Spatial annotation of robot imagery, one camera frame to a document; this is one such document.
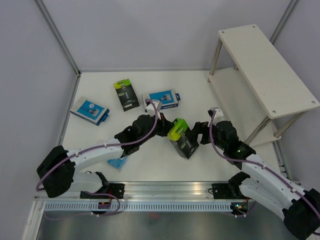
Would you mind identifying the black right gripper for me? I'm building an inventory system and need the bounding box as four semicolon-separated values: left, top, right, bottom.
184;118;227;151

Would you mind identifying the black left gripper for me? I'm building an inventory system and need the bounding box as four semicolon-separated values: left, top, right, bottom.
138;111;174;145

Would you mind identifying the green black Gillette box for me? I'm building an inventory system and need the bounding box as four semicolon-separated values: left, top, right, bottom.
167;118;199;160
113;78;140;112

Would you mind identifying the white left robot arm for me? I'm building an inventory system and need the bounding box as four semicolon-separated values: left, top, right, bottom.
35;113;174;198

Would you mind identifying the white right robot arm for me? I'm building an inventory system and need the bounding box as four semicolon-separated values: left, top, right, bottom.
191;121;320;240

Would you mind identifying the white two-tier shelf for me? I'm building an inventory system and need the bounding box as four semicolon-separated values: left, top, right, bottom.
208;24;320;147

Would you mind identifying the centre blue Harry's razor box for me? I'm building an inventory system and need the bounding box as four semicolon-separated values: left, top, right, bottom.
141;88;181;112

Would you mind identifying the blue harry's razor box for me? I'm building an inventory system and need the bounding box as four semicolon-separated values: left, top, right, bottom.
69;96;110;126
141;88;181;112

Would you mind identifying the clear blue razor blister pack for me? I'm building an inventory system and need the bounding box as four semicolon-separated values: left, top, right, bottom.
107;156;130;171

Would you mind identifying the left blue Harry's razor box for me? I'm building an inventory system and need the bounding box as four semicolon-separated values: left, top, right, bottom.
69;96;110;126

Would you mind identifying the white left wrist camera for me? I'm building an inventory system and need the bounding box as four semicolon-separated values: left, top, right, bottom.
145;99;162;116

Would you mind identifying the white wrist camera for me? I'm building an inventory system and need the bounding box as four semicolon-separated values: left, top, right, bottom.
207;107;224;122
145;99;162;116

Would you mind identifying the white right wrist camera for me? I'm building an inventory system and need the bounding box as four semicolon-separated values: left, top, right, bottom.
207;107;224;122

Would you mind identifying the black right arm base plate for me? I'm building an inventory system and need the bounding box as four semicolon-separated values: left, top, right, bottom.
207;183;252;200

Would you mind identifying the aluminium front rail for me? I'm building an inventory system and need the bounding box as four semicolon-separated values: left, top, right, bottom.
33;180;231;202

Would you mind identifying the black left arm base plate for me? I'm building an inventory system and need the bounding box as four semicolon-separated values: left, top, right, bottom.
80;183;125;200

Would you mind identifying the white slotted cable duct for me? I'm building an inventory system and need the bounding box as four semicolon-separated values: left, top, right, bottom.
44;201;232;212

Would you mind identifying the right aluminium frame post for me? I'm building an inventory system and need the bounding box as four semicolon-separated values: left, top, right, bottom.
269;0;300;45

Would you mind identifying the aluminium frame post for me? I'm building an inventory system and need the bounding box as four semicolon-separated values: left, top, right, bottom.
269;0;300;45
34;0;81;77

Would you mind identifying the left aluminium frame post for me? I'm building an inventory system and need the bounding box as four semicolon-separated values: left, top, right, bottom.
34;0;81;77

